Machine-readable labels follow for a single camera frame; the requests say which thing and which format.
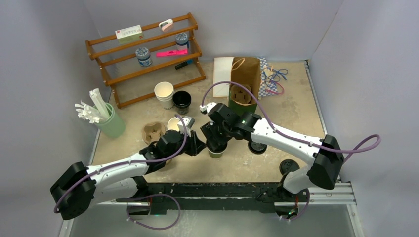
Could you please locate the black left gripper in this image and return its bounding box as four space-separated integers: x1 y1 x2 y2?
165 128 206 160

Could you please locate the single green paper cup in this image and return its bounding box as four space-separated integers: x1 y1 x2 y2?
208 146 227 158

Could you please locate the white paper cup stack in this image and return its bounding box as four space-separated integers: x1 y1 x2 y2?
154 81 174 110
167 117 180 131

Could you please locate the brown pulp cup carrier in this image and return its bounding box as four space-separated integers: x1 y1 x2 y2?
230 84 252 105

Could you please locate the black cup lid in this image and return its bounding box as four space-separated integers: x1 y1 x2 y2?
248 141 267 155
279 159 300 175

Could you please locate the green paper bag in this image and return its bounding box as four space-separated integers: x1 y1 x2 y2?
228 57 260 115

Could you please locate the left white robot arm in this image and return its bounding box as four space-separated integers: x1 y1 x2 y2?
50 130 206 220

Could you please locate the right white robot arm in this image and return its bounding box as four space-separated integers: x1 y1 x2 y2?
200 102 344 201

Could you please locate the black paper cup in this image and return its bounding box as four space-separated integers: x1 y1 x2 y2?
172 91 192 115

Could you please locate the white paper bag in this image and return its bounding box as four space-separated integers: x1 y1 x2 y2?
212 57 234 98

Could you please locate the blue checkered paper bag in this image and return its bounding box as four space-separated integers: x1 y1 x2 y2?
257 57 269 99

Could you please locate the black blue marker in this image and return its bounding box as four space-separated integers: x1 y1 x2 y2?
174 59 193 70

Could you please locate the pink marker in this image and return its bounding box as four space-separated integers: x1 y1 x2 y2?
156 49 188 58

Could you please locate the green straw holder cup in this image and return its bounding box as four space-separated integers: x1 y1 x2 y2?
95 103 126 138

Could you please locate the blue lidded jar right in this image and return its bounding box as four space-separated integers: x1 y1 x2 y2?
175 32 189 51

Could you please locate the blue lidded jar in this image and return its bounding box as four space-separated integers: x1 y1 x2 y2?
175 32 189 51
135 47 152 67

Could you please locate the wooden shelf rack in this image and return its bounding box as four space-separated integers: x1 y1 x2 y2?
85 12 206 109

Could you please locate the blue lidded jar left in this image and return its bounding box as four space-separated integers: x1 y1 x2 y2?
135 47 152 67

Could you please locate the pink white clip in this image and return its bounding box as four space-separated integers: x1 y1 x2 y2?
158 19 174 32

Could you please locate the white green box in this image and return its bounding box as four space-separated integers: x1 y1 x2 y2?
115 25 144 45

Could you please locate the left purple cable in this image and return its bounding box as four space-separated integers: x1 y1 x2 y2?
53 113 188 214

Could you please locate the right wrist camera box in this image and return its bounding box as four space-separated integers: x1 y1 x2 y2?
199 102 217 115

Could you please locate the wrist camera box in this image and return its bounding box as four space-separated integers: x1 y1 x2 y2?
199 102 217 115
176 116 195 133

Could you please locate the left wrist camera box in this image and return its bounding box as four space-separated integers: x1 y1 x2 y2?
176 116 195 133

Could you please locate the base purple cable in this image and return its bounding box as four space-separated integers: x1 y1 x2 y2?
126 194 181 231

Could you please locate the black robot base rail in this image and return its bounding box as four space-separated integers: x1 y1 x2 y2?
117 182 309 217

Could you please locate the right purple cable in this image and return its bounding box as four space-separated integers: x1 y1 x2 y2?
201 81 382 164

